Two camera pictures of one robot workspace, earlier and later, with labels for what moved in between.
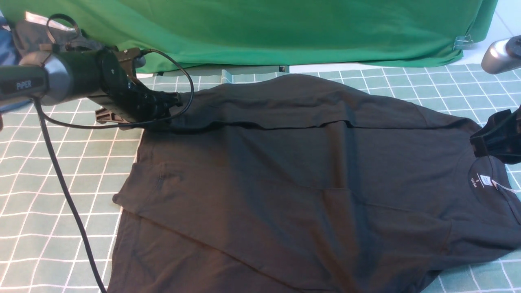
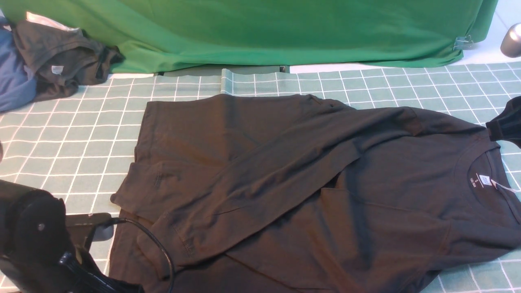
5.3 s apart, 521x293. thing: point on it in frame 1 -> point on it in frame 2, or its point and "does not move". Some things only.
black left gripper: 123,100 -> 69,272
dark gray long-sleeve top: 308,184 does not move
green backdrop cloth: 160,34 does not move
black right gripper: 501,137 -> 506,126
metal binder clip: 462,42 does not move
